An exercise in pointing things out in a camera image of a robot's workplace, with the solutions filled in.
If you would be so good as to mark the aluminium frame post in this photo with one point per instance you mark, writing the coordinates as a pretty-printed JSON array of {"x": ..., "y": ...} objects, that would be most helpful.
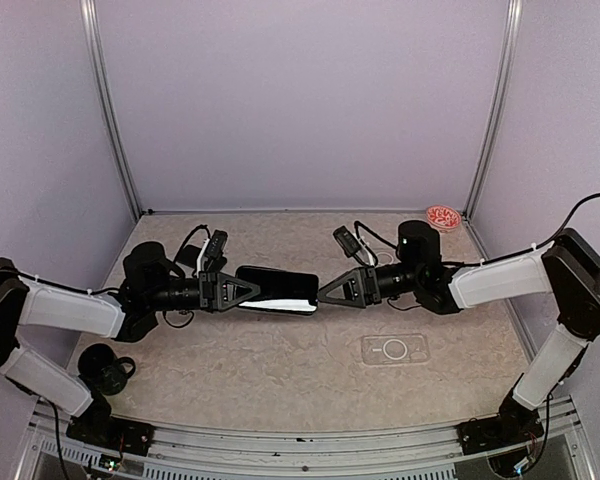
[
  {"x": 89, "y": 15},
  {"x": 497, "y": 107}
]

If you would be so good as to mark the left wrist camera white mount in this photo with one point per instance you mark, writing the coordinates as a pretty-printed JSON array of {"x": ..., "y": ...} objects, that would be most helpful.
[{"x": 213, "y": 247}]

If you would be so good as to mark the clear magsafe phone case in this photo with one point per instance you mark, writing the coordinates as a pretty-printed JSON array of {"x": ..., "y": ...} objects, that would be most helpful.
[
  {"x": 381, "y": 258},
  {"x": 392, "y": 350}
]

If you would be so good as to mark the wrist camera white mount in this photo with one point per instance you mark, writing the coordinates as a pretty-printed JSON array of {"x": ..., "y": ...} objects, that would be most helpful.
[
  {"x": 354, "y": 247},
  {"x": 213, "y": 247}
]

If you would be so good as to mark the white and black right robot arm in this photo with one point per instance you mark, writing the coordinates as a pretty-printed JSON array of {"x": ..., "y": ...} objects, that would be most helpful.
[{"x": 565, "y": 266}]

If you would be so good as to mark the red patterned small bowl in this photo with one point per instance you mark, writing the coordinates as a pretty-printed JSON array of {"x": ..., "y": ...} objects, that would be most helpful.
[{"x": 443, "y": 218}]

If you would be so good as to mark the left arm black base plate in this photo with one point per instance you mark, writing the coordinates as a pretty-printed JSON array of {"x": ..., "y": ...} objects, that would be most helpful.
[{"x": 117, "y": 434}]

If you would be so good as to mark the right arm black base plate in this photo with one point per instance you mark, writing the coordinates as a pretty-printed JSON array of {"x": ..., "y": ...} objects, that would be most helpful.
[{"x": 496, "y": 432}]

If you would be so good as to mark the left aluminium frame post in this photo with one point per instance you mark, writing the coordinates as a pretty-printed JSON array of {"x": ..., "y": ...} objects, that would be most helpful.
[{"x": 89, "y": 15}]

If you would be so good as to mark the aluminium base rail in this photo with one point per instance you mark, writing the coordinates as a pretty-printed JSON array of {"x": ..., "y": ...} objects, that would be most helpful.
[{"x": 425, "y": 452}]

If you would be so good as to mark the black smartphone with teal edge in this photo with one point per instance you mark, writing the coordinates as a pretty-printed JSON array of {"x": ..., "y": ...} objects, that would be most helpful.
[{"x": 281, "y": 291}]

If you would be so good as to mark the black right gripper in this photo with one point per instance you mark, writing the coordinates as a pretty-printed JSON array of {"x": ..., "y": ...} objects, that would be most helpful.
[{"x": 361, "y": 284}]

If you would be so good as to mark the right aluminium frame post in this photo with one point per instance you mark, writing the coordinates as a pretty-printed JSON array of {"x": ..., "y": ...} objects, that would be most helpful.
[{"x": 497, "y": 107}]

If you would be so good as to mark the black phone with purple edge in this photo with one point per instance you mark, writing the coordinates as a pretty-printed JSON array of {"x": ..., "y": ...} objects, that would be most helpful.
[{"x": 188, "y": 257}]

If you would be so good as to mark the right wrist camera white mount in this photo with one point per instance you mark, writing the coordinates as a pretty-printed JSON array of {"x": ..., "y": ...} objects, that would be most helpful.
[{"x": 354, "y": 247}]

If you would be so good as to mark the black mug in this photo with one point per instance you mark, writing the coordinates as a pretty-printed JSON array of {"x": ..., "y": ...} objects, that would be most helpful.
[{"x": 102, "y": 370}]

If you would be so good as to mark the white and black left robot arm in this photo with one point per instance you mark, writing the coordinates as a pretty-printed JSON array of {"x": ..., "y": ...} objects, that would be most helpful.
[{"x": 152, "y": 284}]

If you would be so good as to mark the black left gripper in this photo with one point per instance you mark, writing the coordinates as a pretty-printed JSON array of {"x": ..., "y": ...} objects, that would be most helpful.
[{"x": 213, "y": 290}]

